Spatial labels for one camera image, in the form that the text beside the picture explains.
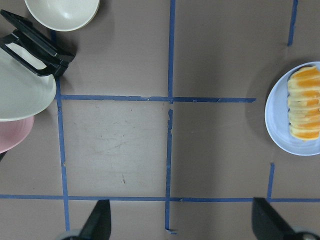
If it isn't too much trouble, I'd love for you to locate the blue plate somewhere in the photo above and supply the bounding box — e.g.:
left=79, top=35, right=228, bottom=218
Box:
left=264, top=61, right=320, bottom=156

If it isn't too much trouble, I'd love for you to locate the pink plate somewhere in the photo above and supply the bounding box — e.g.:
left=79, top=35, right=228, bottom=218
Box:
left=0, top=116, right=35, bottom=154

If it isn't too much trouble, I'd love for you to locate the black plate rack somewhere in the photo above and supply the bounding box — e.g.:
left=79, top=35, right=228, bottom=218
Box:
left=0, top=9, right=75, bottom=77

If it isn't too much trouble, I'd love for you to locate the cream plate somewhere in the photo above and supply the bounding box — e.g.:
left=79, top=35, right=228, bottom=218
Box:
left=0, top=50, right=57, bottom=122

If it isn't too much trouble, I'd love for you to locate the striped bread loaf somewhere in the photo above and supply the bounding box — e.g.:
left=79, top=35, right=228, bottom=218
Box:
left=287, top=65, right=320, bottom=141

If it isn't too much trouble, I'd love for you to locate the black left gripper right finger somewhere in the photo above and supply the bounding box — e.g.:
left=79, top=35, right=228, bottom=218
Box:
left=251, top=197, right=306, bottom=240

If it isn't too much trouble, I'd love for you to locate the cream bowl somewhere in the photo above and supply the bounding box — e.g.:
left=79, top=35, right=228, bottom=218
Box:
left=25, top=0, right=100, bottom=32

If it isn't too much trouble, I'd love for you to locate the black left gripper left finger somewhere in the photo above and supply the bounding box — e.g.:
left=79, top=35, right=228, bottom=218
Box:
left=78, top=200, right=111, bottom=240

